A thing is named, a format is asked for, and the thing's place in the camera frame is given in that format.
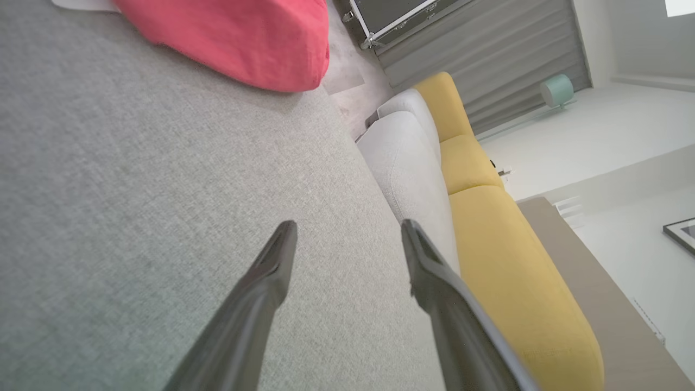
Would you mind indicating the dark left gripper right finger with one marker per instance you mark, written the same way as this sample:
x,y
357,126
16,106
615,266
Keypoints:
x,y
461,336

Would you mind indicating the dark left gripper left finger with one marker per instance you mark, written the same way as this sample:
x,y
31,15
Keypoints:
x,y
239,326

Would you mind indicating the red shirt with white sleeves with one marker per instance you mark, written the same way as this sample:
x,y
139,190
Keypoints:
x,y
244,38

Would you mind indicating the yellow sofa back cushion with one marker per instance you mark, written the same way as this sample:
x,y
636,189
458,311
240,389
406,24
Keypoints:
x,y
442,106
469,163
516,282

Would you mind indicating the taupe partition panel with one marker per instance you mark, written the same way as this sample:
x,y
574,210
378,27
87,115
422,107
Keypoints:
x,y
597,304

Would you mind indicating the grey sofa seat cushion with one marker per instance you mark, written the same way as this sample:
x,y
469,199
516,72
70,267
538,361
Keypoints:
x,y
407,179
415,114

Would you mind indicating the large grey sofa seat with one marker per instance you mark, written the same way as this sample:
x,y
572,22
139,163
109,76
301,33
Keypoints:
x,y
136,190

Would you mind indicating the mint green round lamp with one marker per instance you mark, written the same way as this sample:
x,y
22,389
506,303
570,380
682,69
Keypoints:
x,y
556,89

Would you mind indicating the grey curtain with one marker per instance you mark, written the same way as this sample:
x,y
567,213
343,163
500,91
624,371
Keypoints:
x,y
488,54

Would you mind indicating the black wheeled flight case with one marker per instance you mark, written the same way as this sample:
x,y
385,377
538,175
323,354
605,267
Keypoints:
x,y
391,11

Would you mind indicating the black picture frame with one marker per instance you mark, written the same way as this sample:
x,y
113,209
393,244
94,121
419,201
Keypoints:
x,y
687,231

